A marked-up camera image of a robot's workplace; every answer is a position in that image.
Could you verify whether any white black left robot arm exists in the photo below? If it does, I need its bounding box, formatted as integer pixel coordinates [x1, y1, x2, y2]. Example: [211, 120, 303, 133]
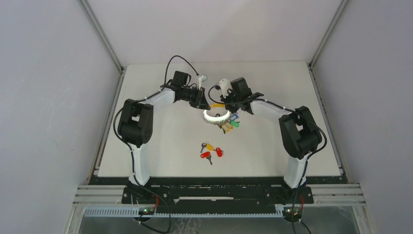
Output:
[113, 71, 210, 203]

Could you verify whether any yellow key tag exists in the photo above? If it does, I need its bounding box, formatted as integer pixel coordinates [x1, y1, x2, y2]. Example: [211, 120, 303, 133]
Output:
[226, 122, 233, 130]
[220, 124, 230, 134]

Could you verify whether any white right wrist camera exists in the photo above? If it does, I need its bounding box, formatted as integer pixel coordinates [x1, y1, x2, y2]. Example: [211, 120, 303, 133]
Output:
[218, 78, 232, 98]

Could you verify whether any red key tag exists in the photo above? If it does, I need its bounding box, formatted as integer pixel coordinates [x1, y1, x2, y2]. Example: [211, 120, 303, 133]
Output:
[214, 147, 224, 157]
[200, 151, 213, 165]

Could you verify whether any white cable duct strip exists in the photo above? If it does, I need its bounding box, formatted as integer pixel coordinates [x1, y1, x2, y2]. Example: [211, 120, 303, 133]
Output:
[84, 207, 284, 218]

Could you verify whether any black right camera cable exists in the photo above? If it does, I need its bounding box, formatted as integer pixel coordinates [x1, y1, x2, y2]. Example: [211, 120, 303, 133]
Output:
[207, 84, 233, 105]

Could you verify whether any red key tag right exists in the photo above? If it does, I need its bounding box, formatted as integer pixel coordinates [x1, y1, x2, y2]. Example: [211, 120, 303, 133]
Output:
[214, 147, 224, 157]

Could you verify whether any red key tag left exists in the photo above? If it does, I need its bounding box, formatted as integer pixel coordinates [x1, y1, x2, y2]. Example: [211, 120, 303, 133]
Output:
[200, 151, 213, 165]

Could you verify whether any yellow key tag lower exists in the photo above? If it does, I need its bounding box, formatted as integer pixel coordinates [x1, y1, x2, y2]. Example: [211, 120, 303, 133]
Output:
[226, 122, 233, 130]

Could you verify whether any yellow key tag upper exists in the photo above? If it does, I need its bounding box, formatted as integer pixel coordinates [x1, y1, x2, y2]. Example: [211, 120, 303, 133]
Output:
[220, 124, 230, 134]

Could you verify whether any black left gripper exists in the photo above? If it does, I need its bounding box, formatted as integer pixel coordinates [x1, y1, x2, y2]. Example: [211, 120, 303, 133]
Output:
[181, 86, 211, 111]

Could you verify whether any black camera cable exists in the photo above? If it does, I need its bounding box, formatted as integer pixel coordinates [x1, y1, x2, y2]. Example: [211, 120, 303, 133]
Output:
[207, 84, 233, 105]
[164, 55, 201, 88]

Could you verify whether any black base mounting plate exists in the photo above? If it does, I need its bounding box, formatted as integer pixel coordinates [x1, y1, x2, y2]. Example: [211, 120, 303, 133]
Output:
[121, 176, 314, 214]

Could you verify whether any yellow tag loose key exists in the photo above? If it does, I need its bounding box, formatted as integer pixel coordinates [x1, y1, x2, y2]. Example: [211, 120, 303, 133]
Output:
[200, 142, 215, 153]

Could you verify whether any large keyring with yellow handle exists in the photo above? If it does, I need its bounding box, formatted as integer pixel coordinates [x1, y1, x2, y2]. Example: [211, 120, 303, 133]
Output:
[203, 103, 231, 125]

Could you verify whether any black left camera cable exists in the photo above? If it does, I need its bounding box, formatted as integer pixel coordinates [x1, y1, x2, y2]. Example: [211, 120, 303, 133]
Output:
[164, 55, 201, 88]

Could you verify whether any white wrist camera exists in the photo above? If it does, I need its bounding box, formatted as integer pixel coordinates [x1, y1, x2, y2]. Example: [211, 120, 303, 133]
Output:
[197, 74, 208, 86]
[218, 78, 232, 98]

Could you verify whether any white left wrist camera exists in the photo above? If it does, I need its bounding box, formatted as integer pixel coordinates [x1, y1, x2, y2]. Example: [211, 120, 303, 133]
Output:
[197, 74, 208, 86]

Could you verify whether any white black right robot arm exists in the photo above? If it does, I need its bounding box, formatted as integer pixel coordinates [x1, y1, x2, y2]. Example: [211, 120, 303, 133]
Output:
[218, 78, 326, 203]

